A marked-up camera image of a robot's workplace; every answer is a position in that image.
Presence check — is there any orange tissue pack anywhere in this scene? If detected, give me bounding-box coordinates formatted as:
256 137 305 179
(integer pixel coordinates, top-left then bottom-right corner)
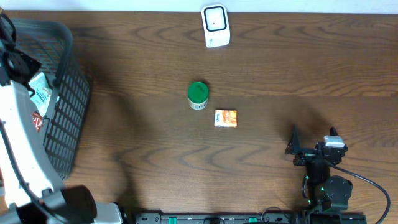
214 110 238 128

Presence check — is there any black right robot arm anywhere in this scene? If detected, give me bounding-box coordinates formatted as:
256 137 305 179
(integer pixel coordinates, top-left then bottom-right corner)
285 127 353 223

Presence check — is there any green lid jar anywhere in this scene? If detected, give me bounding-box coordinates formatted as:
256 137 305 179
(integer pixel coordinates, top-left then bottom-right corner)
188 82 209 110

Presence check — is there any white barcode scanner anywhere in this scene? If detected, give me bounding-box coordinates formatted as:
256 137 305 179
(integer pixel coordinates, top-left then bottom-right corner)
201 4 231 48

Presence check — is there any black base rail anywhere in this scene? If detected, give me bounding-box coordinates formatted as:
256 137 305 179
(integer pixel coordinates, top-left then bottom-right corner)
134 212 367 224

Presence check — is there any dark grey plastic basket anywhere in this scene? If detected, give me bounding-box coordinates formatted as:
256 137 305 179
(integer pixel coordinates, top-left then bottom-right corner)
1 19 93 180

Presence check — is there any teal wet wipes pack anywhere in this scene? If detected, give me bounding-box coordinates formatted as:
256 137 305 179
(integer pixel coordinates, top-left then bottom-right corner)
29 72 52 116

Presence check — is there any orange candy bar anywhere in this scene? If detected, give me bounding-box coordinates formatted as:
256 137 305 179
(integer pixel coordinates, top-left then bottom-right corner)
32 112 43 133

